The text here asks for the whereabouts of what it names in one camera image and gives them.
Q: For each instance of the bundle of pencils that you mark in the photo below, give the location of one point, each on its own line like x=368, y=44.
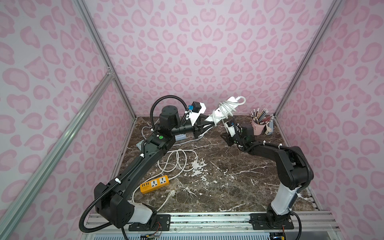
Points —
x=261, y=116

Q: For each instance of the aluminium front rail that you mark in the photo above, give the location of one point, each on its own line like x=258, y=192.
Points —
x=310, y=221

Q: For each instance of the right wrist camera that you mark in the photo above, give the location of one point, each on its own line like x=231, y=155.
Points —
x=231, y=127

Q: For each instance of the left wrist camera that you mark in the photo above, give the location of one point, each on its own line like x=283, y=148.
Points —
x=194, y=111

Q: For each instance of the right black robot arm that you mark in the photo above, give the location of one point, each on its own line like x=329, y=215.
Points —
x=294, y=171

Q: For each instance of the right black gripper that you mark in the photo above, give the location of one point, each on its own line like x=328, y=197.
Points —
x=237, y=135

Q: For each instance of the pink pencil cup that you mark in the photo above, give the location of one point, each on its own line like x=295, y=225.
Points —
x=258, y=129

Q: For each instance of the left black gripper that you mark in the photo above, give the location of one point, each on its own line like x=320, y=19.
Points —
x=196, y=128

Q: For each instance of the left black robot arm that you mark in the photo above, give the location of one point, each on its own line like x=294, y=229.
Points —
x=113, y=204

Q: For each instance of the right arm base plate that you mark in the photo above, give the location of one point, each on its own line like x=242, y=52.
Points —
x=270, y=221

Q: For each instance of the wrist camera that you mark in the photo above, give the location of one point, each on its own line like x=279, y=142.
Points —
x=231, y=127
x=194, y=111

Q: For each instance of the light blue power strip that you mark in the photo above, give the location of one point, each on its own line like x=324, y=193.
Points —
x=180, y=137

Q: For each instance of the white power strip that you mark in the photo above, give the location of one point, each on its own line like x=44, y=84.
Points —
x=226, y=109

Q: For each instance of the orange power strip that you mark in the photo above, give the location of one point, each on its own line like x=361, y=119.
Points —
x=154, y=184

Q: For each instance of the blue beige pencil sharpener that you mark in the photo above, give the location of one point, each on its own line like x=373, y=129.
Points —
x=269, y=128

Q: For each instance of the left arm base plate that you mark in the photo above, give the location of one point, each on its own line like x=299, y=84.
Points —
x=159, y=222

